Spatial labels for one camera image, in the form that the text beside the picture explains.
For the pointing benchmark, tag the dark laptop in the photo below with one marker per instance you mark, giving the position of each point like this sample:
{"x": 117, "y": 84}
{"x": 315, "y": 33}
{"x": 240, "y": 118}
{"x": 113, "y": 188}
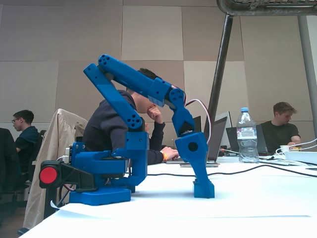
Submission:
{"x": 261, "y": 141}

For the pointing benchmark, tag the silver laptop lid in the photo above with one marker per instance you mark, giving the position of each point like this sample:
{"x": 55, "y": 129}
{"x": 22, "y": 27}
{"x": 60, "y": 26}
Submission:
{"x": 229, "y": 129}

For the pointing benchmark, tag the dark metal stand frame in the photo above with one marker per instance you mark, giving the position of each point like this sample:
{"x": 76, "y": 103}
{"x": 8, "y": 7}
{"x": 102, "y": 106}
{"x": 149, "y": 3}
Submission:
{"x": 267, "y": 6}

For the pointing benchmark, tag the man with glasses, dark vest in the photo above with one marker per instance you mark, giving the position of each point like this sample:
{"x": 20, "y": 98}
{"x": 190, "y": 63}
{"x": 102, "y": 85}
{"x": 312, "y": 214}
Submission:
{"x": 26, "y": 138}

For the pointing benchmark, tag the white paper tag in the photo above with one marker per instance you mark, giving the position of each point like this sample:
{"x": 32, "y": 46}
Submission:
{"x": 55, "y": 205}

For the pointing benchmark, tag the black laptop screen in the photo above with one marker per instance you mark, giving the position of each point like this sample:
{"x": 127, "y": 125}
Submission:
{"x": 197, "y": 124}

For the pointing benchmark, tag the grey metal pole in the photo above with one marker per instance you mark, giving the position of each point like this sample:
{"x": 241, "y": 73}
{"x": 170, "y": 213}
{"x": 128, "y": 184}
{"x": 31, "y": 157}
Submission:
{"x": 308, "y": 74}

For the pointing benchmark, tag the white paper cup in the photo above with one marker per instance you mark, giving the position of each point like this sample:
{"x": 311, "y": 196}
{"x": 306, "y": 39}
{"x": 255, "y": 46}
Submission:
{"x": 284, "y": 148}

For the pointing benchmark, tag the white flat box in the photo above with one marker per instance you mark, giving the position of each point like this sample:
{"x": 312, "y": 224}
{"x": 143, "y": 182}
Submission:
{"x": 302, "y": 156}

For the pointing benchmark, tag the man in dark green t-shirt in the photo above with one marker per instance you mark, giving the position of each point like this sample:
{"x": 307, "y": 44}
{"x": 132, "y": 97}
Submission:
{"x": 282, "y": 134}

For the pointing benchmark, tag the black clamp with red knob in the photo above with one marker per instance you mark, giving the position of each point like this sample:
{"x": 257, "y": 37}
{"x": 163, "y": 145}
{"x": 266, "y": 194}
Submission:
{"x": 62, "y": 174}

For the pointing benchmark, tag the man with glasses, navy hoodie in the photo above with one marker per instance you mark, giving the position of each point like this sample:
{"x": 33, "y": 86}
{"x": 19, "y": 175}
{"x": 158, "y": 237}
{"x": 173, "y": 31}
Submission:
{"x": 104, "y": 129}

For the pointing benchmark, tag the clear plastic water bottle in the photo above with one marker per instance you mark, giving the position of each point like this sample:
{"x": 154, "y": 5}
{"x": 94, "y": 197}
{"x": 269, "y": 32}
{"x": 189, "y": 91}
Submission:
{"x": 247, "y": 138}

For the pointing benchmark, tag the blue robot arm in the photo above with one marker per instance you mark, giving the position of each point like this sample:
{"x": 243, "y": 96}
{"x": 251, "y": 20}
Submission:
{"x": 116, "y": 99}

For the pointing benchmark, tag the grey laptop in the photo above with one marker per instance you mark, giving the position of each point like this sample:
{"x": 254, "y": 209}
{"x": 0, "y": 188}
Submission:
{"x": 218, "y": 138}

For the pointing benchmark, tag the bare hand of hoodie man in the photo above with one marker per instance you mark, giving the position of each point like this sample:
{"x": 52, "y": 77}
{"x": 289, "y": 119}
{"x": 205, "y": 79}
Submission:
{"x": 156, "y": 114}

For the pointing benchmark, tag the dark metal stand leg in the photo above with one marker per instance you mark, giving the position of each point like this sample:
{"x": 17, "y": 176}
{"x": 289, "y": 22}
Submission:
{"x": 219, "y": 79}

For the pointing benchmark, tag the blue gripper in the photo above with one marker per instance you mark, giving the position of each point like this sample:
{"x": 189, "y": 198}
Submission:
{"x": 195, "y": 154}

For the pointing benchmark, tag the person in black clothing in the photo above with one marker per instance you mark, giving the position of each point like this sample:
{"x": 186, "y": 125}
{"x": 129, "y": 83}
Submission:
{"x": 8, "y": 158}

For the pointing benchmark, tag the blue toy brick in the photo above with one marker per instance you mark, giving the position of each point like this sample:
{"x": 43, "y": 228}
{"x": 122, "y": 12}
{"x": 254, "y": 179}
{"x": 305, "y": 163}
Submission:
{"x": 204, "y": 191}

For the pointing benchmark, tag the beige jacket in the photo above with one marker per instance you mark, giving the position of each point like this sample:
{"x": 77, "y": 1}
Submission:
{"x": 49, "y": 158}

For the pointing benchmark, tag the hand with orange wristband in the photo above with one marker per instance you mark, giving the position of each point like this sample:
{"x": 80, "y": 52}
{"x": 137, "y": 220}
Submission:
{"x": 171, "y": 153}

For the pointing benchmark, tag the black office chair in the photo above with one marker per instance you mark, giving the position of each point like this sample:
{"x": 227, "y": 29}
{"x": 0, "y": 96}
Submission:
{"x": 37, "y": 153}

